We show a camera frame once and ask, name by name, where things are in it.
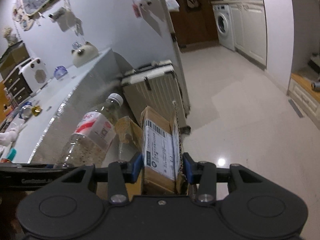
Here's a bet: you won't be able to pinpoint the white ribbed suitcase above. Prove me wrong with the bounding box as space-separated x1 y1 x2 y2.
121 60 191 134

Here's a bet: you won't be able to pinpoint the white washing machine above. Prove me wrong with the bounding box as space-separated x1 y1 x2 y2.
213 4 235 51

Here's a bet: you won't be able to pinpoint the white plush sheep toy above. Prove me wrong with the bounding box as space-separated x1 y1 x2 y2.
135 0 152 11

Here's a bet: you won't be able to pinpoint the glass fish tank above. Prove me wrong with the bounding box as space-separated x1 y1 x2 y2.
0 41 30 80

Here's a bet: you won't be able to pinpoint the clear plastic bottle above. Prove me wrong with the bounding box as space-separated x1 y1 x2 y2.
54 93 123 168

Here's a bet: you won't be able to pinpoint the cat shaped ceramic holder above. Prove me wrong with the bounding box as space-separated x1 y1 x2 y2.
71 42 99 67

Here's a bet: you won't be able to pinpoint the black drawer organizer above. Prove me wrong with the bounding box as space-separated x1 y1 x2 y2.
4 67 32 105

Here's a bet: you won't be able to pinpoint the white kitchen cabinets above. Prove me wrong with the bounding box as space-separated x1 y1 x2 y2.
229 0 267 69

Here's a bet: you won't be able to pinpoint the torn cardboard box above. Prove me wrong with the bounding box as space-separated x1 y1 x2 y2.
115 102 185 194

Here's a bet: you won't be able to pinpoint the crushed blue can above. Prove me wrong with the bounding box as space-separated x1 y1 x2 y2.
19 105 33 120

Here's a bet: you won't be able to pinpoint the knotted white plastic bag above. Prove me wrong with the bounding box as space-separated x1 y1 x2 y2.
0 124 26 146

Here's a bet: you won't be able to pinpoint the wall mounted clear shelf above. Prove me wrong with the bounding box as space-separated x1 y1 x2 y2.
48 7 67 22

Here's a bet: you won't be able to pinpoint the blue tissue pack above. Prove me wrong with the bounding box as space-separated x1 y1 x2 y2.
54 66 68 80

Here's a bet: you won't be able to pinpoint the gold foil wrapper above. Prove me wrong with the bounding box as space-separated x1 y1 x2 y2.
31 106 42 116

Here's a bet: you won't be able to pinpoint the standing water bottle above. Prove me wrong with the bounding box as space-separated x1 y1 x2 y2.
4 87 15 109

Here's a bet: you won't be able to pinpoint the white space heater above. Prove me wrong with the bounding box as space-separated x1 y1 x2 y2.
19 58 49 93

